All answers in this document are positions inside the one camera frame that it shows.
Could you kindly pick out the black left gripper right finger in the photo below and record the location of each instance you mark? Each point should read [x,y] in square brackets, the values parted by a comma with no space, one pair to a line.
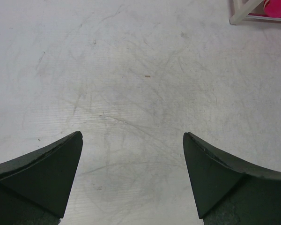
[228,190]

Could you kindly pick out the cream metal-rod shelf rack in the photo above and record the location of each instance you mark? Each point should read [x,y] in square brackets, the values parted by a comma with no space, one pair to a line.
[248,10]

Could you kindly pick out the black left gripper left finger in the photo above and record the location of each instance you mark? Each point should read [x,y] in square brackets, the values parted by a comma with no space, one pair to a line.
[35,187]

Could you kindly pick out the pink panda plush back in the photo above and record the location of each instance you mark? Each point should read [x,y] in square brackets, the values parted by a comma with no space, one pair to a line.
[272,8]

